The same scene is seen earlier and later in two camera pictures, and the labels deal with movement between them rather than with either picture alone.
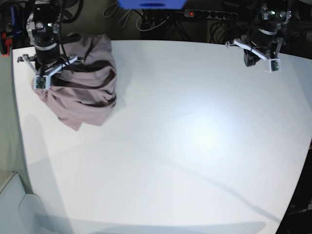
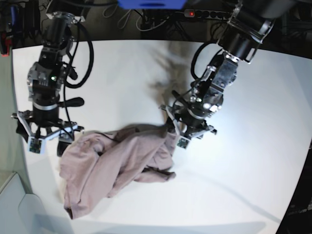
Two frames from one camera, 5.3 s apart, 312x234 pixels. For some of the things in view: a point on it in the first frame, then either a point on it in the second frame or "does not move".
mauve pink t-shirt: (85, 93) -> (95, 165)
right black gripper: (261, 40) -> (193, 117)
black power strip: (210, 14) does not move
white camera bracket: (274, 64) -> (183, 142)
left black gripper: (48, 55) -> (45, 113)
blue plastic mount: (152, 4) does not move
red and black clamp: (5, 44) does not move
